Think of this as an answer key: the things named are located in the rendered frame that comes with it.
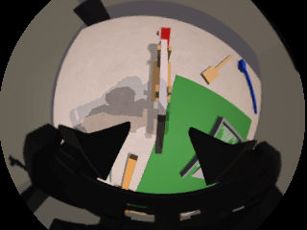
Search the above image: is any green putting mat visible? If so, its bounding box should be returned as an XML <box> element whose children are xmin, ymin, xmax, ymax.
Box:
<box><xmin>136</xmin><ymin>75</ymin><xmax>252</xmax><ymax>195</ymax></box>

